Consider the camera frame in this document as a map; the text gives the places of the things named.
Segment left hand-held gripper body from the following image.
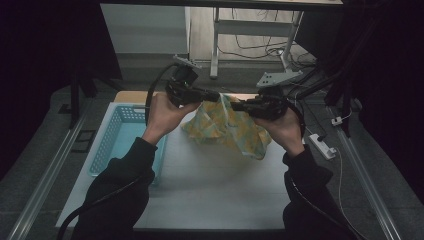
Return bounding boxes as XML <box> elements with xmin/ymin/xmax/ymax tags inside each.
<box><xmin>165</xmin><ymin>54</ymin><xmax>208</xmax><ymax>108</ymax></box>

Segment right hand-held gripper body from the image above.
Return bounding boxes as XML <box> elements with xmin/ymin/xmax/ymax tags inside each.
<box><xmin>251</xmin><ymin>70</ymin><xmax>304</xmax><ymax>121</ymax></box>

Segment orange slice print bag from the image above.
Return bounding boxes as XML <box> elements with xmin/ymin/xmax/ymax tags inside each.
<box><xmin>180</xmin><ymin>93</ymin><xmax>273</xmax><ymax>161</ymax></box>

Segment light blue plastic basket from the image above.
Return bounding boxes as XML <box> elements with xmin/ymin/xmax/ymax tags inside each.
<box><xmin>87</xmin><ymin>103</ymin><xmax>170</xmax><ymax>186</ymax></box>

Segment person's right hand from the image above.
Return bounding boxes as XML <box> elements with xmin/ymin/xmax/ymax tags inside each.
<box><xmin>254</xmin><ymin>108</ymin><xmax>306</xmax><ymax>158</ymax></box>

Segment person's left hand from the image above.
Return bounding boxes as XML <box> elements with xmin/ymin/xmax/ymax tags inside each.
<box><xmin>142</xmin><ymin>92</ymin><xmax>201</xmax><ymax>145</ymax></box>

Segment white power strip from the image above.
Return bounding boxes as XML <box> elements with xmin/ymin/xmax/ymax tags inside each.
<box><xmin>308</xmin><ymin>132</ymin><xmax>337</xmax><ymax>161</ymax></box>

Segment white cabinet panel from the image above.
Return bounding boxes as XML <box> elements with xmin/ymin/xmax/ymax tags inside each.
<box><xmin>100</xmin><ymin>3</ymin><xmax>191</xmax><ymax>55</ymax></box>

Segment black metal stand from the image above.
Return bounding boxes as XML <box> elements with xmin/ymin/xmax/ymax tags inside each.
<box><xmin>67</xmin><ymin>64</ymin><xmax>124</xmax><ymax>130</ymax></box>
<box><xmin>293</xmin><ymin>19</ymin><xmax>379</xmax><ymax>138</ymax></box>

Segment black floor plate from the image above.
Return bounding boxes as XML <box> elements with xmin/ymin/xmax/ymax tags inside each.
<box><xmin>70</xmin><ymin>129</ymin><xmax>98</xmax><ymax>154</ymax></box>

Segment dark curtain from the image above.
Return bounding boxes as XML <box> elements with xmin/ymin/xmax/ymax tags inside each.
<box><xmin>0</xmin><ymin>0</ymin><xmax>123</xmax><ymax>183</ymax></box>
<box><xmin>295</xmin><ymin>0</ymin><xmax>424</xmax><ymax>205</ymax></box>

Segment left hand-held gripper black cable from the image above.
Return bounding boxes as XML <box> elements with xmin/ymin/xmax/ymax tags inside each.
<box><xmin>55</xmin><ymin>62</ymin><xmax>178</xmax><ymax>240</ymax></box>

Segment hand-held gripper black cable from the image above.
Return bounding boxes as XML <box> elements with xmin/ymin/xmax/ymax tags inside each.
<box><xmin>282</xmin><ymin>97</ymin><xmax>360</xmax><ymax>240</ymax></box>
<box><xmin>55</xmin><ymin>62</ymin><xmax>178</xmax><ymax>240</ymax></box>

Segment right hand-held gripper black cable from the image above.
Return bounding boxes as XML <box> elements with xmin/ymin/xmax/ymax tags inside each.
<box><xmin>282</xmin><ymin>97</ymin><xmax>360</xmax><ymax>240</ymax></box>

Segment black floor cables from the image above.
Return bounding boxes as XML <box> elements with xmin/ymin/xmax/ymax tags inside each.
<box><xmin>217</xmin><ymin>9</ymin><xmax>318</xmax><ymax>68</ymax></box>

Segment white desk frame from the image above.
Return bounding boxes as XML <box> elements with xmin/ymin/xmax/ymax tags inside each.
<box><xmin>209</xmin><ymin>7</ymin><xmax>305</xmax><ymax>81</ymax></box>

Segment thin white cable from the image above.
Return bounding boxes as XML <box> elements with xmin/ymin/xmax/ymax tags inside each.
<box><xmin>334</xmin><ymin>147</ymin><xmax>368</xmax><ymax>240</ymax></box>

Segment aluminium floor rail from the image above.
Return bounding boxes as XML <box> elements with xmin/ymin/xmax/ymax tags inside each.
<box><xmin>6</xmin><ymin>109</ymin><xmax>92</xmax><ymax>240</ymax></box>
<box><xmin>327</xmin><ymin>106</ymin><xmax>403</xmax><ymax>240</ymax></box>

